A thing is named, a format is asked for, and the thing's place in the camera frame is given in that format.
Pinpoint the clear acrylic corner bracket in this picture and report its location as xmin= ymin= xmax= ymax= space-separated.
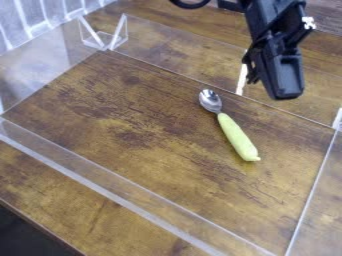
xmin=77 ymin=14 xmax=128 ymax=51

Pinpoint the green handled metal spoon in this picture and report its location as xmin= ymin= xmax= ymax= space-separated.
xmin=199 ymin=89 xmax=260 ymax=162

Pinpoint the black strip on table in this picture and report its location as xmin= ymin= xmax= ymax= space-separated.
xmin=218 ymin=0 xmax=244 ymax=12

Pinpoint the clear acrylic enclosure wall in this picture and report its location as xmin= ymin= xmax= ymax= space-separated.
xmin=0 ymin=0 xmax=342 ymax=256

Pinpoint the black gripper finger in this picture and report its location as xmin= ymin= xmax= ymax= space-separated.
xmin=255 ymin=38 xmax=304 ymax=100

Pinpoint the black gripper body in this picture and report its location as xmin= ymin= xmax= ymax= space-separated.
xmin=240 ymin=0 xmax=316 ymax=83

